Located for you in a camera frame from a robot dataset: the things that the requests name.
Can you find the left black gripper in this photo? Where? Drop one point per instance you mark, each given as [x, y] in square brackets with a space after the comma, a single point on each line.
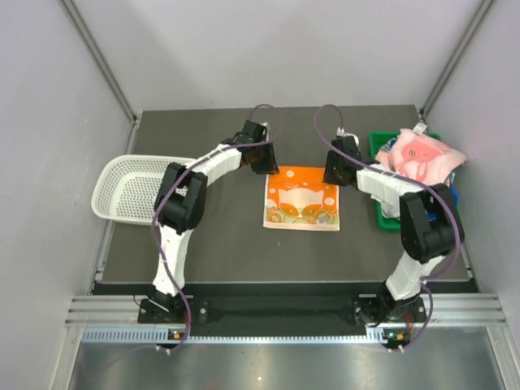
[269, 166]

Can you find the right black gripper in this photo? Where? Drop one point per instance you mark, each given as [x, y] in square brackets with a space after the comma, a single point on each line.
[329, 176]

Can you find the orange fox pattern towel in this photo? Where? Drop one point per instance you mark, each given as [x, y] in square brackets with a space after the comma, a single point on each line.
[296, 198]

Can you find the pink patterned towel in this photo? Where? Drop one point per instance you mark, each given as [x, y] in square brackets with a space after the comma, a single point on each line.
[420, 157]

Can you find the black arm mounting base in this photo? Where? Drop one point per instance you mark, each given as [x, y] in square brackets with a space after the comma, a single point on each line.
[279, 316]

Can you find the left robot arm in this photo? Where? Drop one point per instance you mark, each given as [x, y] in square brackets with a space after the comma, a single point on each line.
[179, 208]

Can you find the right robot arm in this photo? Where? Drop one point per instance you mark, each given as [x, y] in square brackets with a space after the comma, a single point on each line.
[430, 225]

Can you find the green plastic bin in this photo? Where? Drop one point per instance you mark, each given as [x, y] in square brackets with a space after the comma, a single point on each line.
[386, 187]

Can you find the blue patterned towel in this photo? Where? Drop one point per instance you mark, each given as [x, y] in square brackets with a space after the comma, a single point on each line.
[449, 182]

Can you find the white perforated plastic basket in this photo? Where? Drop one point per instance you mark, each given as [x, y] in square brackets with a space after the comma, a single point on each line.
[126, 190]

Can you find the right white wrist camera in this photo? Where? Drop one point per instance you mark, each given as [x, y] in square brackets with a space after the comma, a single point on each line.
[341, 132]

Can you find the grey slotted cable duct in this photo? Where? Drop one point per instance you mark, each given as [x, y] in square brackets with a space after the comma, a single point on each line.
[172, 336]

